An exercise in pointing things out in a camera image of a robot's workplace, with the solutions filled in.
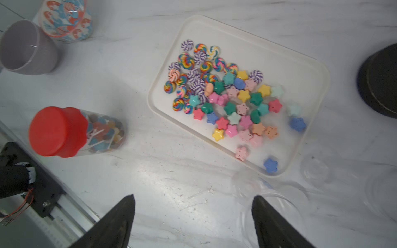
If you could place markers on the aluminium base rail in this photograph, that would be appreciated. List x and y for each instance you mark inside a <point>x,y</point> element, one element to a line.
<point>47,216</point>

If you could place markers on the colourful candy jar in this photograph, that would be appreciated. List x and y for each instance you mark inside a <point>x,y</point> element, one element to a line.
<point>246,185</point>

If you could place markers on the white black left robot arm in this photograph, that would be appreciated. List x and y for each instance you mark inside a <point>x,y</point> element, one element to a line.
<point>16,178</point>

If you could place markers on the pile of colourful candies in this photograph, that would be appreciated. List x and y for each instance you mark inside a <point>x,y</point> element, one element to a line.
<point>200,76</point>

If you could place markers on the grey purple plate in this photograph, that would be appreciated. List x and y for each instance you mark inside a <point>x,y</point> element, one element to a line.
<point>27,50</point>

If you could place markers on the colourful patterned plate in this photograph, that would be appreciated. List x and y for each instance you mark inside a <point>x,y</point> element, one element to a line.
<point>68,20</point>

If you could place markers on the white cutting board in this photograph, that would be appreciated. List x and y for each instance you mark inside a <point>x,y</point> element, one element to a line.
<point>304,82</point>

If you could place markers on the pile of star candies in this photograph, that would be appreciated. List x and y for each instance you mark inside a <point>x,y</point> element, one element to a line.
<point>242,116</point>

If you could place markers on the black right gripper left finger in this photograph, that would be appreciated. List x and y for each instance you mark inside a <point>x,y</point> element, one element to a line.
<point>113,230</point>

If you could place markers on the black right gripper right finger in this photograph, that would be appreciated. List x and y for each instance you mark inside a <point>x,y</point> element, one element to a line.
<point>272,229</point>

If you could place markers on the small clear candy jar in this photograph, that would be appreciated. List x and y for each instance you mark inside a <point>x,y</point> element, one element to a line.
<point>374,184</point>

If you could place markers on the copper glass rack dark base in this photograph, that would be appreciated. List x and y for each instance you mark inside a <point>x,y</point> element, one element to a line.
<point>377,81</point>

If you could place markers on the red lid candy jar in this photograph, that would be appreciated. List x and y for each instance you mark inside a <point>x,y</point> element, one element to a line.
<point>69,132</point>

